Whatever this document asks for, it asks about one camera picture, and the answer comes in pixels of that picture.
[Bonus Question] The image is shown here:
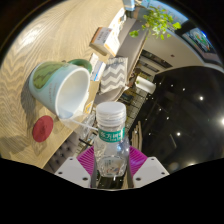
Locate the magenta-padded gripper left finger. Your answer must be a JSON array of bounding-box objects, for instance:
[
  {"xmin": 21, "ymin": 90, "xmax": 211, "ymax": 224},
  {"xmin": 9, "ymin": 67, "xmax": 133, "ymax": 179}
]
[{"xmin": 54, "ymin": 145, "xmax": 98, "ymax": 189}]

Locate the pale green ceramic mug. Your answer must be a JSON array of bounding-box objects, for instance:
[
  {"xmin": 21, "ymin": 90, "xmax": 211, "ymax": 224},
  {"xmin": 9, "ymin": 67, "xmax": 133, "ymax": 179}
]
[{"xmin": 28, "ymin": 59, "xmax": 94, "ymax": 120}]

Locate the grey white chevron pillow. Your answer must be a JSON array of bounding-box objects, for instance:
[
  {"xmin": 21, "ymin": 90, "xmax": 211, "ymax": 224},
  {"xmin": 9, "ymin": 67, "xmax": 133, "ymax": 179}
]
[{"xmin": 99, "ymin": 56, "xmax": 129, "ymax": 94}]

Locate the clear drinking straw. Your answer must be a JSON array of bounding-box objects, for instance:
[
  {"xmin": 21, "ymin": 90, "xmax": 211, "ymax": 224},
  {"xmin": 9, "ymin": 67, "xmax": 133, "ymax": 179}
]
[{"xmin": 71, "ymin": 119, "xmax": 99, "ymax": 131}]

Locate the white tissue box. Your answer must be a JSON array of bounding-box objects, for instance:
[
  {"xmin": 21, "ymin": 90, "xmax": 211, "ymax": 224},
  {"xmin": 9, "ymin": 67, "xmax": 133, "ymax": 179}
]
[{"xmin": 89, "ymin": 26, "xmax": 121, "ymax": 58}]

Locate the round white column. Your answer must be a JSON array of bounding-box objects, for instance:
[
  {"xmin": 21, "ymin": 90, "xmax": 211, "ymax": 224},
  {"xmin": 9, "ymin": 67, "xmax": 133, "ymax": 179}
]
[{"xmin": 134, "ymin": 75, "xmax": 157, "ymax": 95}]

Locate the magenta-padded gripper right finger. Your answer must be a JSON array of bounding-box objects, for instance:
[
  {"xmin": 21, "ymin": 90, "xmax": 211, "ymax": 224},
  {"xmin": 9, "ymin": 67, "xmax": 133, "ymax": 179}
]
[{"xmin": 126, "ymin": 145, "xmax": 170, "ymax": 188}]

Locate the green potted plant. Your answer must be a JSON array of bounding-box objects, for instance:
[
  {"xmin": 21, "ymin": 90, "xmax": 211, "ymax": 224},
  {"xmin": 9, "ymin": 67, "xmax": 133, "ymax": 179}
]
[{"xmin": 129, "ymin": 4, "xmax": 183, "ymax": 41}]

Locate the clear plastic water bottle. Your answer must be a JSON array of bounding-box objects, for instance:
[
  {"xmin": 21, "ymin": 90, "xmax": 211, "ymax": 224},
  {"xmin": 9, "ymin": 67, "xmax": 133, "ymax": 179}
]
[{"xmin": 93, "ymin": 101, "xmax": 131, "ymax": 178}]

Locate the framed colourful wall poster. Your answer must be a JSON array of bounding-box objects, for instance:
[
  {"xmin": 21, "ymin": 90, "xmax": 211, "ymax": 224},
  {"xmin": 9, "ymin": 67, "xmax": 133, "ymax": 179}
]
[{"xmin": 181, "ymin": 27, "xmax": 218, "ymax": 54}]

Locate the small blue white box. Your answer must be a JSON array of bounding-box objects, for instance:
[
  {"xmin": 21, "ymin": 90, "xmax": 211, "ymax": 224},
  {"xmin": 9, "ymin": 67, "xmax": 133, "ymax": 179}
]
[{"xmin": 89, "ymin": 59, "xmax": 107, "ymax": 82}]

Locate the flat round red coaster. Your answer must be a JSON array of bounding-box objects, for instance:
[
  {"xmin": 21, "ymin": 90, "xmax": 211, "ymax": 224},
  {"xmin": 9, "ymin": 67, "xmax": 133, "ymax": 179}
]
[{"xmin": 32, "ymin": 115, "xmax": 54, "ymax": 143}]

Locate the group of ceiling lights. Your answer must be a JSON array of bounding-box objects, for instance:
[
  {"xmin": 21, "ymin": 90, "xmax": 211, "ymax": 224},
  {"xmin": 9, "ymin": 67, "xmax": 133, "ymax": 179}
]
[{"xmin": 166, "ymin": 83, "xmax": 224, "ymax": 168}]

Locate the grey upholstered sofa bench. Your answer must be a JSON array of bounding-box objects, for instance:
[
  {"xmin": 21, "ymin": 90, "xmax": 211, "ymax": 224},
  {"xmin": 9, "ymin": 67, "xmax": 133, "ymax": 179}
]
[{"xmin": 93, "ymin": 16, "xmax": 151, "ymax": 104}]

